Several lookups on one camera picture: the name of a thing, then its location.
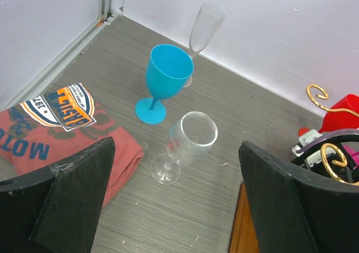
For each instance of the clear front wine glass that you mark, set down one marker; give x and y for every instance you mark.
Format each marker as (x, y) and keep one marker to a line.
(188, 141)

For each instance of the left aluminium corner post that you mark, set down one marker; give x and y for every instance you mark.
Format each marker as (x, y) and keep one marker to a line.
(104, 9)

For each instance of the gold wire wine glass rack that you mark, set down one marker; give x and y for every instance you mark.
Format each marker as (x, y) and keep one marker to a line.
(331, 161)

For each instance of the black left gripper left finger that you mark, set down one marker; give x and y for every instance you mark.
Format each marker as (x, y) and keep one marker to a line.
(57, 208)

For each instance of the red wine glass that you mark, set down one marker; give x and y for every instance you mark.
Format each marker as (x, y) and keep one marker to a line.
(342, 115)

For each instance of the pink wine glass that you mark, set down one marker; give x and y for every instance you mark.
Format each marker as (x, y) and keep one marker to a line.
(352, 153)

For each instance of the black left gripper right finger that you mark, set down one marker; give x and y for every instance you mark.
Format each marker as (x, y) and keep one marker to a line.
(295, 210)

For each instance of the light blue wine glass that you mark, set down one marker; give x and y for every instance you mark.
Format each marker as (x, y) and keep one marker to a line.
(168, 69)

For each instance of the clear wine glass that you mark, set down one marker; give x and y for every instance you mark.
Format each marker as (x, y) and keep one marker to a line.
(188, 141)
(207, 22)

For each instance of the folded red t-shirt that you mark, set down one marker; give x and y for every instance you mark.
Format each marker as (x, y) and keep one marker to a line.
(56, 125)

